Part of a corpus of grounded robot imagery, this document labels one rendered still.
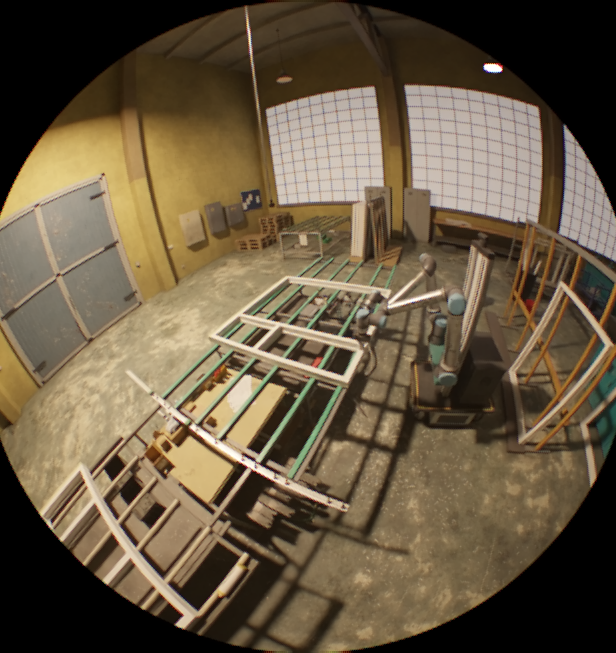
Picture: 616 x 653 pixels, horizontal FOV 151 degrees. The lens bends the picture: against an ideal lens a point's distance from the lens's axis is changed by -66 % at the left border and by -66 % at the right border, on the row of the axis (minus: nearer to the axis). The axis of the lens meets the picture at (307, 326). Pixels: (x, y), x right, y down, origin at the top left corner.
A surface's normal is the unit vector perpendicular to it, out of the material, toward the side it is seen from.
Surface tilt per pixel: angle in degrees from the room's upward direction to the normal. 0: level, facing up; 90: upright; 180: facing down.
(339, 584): 0
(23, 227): 90
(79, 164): 90
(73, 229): 90
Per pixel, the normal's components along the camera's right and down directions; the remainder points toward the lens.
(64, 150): 0.88, 0.18
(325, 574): -0.11, -0.81
